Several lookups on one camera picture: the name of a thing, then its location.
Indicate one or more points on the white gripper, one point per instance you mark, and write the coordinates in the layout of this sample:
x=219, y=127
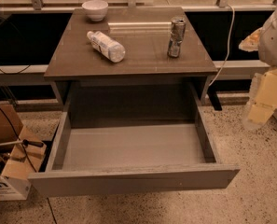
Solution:
x=275, y=41

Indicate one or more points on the silver redbull can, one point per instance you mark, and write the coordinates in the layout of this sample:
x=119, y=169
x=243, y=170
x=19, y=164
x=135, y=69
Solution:
x=177, y=33

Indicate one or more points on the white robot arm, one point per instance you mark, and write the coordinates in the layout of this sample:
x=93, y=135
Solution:
x=267, y=53

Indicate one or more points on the brown cabinet with top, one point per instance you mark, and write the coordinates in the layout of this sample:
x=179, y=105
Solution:
x=144, y=32

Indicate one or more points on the grey open drawer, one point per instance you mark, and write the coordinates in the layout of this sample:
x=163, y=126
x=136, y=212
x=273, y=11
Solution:
x=132, y=139

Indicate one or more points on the clear plastic water bottle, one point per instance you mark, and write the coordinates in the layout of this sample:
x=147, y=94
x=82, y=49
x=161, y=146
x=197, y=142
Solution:
x=109, y=47

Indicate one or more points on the white ceramic bowl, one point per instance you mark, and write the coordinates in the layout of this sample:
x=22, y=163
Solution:
x=96, y=10

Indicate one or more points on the cardboard box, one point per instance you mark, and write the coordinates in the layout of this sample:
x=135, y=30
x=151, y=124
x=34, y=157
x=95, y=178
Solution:
x=17, y=162

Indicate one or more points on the black handled tool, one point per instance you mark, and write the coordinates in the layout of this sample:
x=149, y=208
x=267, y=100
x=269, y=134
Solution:
x=24, y=142

